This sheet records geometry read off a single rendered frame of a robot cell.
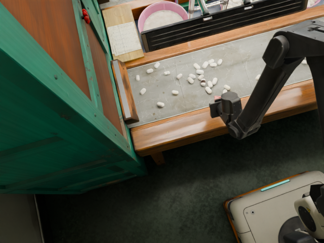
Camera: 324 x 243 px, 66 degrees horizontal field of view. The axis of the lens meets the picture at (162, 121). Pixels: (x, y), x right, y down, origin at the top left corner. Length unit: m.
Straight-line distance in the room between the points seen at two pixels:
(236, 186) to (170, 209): 0.49
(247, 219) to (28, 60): 1.46
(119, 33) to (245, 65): 0.65
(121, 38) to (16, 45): 1.02
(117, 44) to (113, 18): 0.16
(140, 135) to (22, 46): 0.84
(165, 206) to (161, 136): 0.83
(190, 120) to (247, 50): 0.47
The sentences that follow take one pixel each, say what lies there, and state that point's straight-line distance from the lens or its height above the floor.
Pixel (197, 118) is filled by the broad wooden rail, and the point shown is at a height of 0.76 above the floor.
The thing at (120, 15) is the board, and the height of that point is 0.78.
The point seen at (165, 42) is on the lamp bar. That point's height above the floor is 1.07.
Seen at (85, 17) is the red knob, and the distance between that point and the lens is 0.83.
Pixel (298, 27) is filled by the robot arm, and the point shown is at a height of 1.41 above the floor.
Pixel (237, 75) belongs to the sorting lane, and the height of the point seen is 0.74.
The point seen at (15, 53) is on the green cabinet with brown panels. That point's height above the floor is 1.62.
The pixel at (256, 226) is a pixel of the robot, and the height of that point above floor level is 0.28.
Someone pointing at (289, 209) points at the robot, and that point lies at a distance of 1.71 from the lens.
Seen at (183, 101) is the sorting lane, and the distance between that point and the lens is 1.20.
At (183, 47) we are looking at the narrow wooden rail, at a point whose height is 0.76.
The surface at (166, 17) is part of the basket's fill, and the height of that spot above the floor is 0.74.
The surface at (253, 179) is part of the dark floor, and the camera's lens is 1.94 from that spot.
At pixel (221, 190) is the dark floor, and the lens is 1.88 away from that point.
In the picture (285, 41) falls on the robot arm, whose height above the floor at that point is 1.41.
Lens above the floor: 1.86
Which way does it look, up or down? 73 degrees down
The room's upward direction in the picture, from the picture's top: 12 degrees counter-clockwise
